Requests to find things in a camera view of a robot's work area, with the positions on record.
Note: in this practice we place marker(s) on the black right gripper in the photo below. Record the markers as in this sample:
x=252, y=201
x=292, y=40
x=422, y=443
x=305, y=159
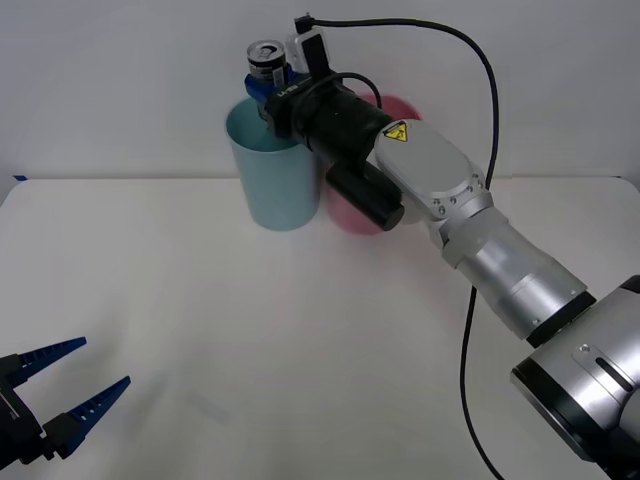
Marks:
x=290, y=112

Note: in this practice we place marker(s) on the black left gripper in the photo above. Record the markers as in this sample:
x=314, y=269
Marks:
x=17, y=430

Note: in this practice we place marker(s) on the black drink can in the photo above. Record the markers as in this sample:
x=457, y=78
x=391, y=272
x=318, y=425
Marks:
x=264, y=64

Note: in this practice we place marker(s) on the silver and black right arm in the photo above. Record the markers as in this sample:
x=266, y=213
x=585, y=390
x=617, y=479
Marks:
x=430, y=165

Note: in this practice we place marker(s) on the pale blue plastic bin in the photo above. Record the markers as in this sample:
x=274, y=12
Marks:
x=280, y=190

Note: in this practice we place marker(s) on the pink plastic bin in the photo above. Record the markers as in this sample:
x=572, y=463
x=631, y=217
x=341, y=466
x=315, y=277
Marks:
x=345, y=218

